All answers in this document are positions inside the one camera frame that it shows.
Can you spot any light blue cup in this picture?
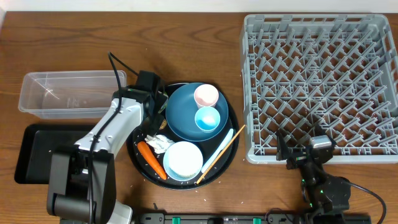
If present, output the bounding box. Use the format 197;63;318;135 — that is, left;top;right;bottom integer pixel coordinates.
194;106;221;133

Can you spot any black rectangular tray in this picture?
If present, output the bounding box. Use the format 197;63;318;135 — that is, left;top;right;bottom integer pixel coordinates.
14;124;93;184

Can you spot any orange carrot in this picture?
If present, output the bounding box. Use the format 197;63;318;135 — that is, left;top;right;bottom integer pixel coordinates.
137;141;167;180

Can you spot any dark blue plate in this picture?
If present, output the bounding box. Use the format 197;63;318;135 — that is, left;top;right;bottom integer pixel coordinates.
165;83;232;142

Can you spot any wooden chopstick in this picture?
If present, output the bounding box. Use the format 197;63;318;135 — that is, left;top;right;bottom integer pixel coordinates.
196;124;246;184

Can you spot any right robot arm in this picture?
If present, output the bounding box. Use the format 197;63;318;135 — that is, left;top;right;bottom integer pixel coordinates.
276;125;351;223

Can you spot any white tissue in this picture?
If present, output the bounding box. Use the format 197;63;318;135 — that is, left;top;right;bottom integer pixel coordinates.
145;134;175;154

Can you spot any yellow green snack wrapper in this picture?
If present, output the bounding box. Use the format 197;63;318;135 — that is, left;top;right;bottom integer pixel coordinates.
159;101;168;114

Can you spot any light blue bowl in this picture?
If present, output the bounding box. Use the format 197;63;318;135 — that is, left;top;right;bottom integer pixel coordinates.
163;141;203;182

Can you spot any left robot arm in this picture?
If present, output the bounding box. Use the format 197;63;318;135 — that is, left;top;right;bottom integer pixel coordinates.
47;71;168;223

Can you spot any clear plastic bin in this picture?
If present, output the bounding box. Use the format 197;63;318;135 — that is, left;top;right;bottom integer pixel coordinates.
18;70;118;119

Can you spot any round black serving tray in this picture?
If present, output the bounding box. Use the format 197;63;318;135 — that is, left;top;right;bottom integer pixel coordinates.
126;83;239;190

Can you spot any grey dishwasher rack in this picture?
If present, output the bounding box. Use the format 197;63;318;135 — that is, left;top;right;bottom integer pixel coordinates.
240;14;397;164

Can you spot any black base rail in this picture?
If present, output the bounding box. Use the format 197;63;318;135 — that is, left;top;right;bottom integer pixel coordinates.
131;211;371;224

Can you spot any pink cup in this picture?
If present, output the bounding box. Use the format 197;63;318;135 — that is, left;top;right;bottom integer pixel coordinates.
194;84;219;108

